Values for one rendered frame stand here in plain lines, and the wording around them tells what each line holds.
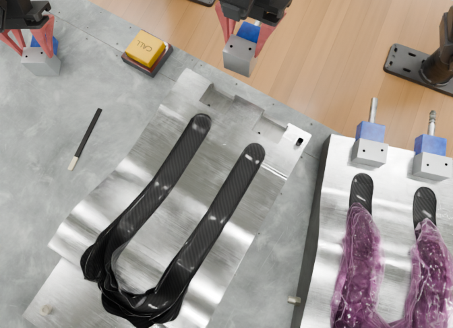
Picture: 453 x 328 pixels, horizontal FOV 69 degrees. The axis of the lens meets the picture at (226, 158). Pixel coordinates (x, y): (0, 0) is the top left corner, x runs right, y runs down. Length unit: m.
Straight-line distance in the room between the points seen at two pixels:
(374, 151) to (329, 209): 0.13
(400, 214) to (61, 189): 0.63
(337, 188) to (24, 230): 0.59
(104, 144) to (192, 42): 0.29
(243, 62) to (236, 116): 0.09
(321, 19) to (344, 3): 0.07
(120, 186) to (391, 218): 0.46
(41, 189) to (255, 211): 0.42
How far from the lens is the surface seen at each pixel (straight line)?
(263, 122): 0.61
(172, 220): 0.54
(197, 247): 0.53
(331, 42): 0.80
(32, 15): 0.72
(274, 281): 0.64
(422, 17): 0.91
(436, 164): 0.66
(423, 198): 0.67
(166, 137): 0.59
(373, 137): 0.64
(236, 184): 0.56
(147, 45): 0.74
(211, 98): 0.63
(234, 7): 0.44
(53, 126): 0.77
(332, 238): 0.56
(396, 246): 0.60
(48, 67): 0.79
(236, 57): 0.56
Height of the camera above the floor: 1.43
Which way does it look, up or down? 75 degrees down
